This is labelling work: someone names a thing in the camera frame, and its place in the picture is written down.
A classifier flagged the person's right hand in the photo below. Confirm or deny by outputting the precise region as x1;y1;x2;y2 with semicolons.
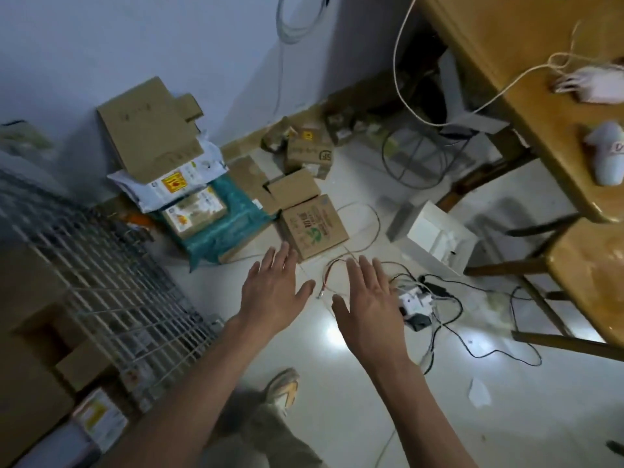
331;254;406;368

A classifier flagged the large flat cardboard box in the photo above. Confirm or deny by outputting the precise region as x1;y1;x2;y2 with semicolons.
96;76;205;185

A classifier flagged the white mailing bag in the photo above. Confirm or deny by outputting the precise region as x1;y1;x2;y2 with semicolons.
107;134;229;214

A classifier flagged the long white cable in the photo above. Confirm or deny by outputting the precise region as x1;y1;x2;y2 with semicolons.
392;0;583;128

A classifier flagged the wooden chair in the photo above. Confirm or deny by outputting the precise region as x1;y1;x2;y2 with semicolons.
463;212;624;363

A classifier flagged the white and yellow carton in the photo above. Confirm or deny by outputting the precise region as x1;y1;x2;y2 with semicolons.
70;388;129;454

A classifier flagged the teal mailing bag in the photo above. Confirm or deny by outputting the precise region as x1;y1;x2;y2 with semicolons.
152;176;276;272

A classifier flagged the grey coiled cable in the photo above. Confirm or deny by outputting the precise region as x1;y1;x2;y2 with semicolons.
381;125;450;191

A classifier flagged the person's shoe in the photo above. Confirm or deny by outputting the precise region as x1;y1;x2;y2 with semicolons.
265;368;301;419

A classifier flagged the small printed paper box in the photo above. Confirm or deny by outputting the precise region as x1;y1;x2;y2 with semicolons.
160;186;229;240

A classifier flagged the wooden table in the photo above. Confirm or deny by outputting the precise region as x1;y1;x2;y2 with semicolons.
418;0;624;225

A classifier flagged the cardboard box with green print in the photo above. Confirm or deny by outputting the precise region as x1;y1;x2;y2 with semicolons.
277;193;351;262

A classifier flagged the person's left hand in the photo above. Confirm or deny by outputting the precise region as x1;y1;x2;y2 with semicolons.
237;241;317;333

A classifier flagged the black cable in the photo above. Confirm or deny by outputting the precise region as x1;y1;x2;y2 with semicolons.
390;273;543;376

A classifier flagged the open plain cardboard box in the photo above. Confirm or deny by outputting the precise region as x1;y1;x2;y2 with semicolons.
225;156;323;217

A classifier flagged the person's left forearm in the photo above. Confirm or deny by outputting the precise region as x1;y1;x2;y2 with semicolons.
96;317;274;468

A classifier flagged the large brown cardboard box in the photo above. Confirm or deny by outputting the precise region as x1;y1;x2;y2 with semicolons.
0;236;123;468

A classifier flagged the person's right forearm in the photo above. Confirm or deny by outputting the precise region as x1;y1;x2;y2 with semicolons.
363;353;478;468

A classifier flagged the white power strip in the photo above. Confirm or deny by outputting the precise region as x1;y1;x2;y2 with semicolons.
396;286;436;333

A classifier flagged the person's trouser leg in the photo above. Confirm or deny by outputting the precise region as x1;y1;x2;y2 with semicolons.
197;389;328;468

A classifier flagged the white paper scrap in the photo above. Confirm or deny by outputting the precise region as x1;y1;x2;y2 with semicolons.
468;378;491;410

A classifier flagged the small box with white label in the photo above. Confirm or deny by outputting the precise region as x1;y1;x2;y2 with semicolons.
326;109;371;147

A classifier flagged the small crumpled cardboard box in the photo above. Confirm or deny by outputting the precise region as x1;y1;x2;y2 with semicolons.
260;123;294;154

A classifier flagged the cardboard box with dark print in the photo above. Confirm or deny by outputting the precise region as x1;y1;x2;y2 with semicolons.
284;135;335;181

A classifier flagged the thin pale wire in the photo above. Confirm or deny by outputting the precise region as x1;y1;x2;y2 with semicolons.
297;202;420;317

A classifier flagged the open white box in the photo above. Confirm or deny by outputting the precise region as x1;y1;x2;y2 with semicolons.
386;200;481;279

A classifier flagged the white wire grid cage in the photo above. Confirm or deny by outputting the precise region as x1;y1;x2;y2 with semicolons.
0;168;226;415

